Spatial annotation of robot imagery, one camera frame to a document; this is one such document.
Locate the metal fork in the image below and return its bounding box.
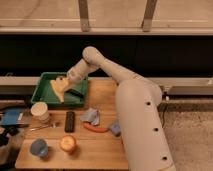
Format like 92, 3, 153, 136
29, 122, 60, 131

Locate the black remote control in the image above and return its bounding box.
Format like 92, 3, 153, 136
64, 111, 75, 133

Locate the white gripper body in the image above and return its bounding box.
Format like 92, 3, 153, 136
65, 68, 83, 90

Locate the yellow banana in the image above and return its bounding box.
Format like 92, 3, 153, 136
50, 77, 69, 103

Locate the crumpled blue grey cloth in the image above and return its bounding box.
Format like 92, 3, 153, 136
80, 108, 100, 126

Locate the white paper cup stack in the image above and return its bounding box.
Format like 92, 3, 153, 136
30, 102, 50, 123

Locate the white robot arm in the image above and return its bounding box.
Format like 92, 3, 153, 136
67, 46, 176, 171

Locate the blue box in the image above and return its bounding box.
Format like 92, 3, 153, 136
0, 108, 23, 126

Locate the green plastic tray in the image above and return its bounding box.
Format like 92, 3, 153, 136
31, 72, 88, 109

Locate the black dish brush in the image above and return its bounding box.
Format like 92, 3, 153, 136
67, 89, 84, 98

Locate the yellow red apple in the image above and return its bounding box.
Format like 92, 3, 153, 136
60, 135, 77, 153

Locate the blue cup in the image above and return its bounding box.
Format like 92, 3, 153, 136
30, 139, 48, 157

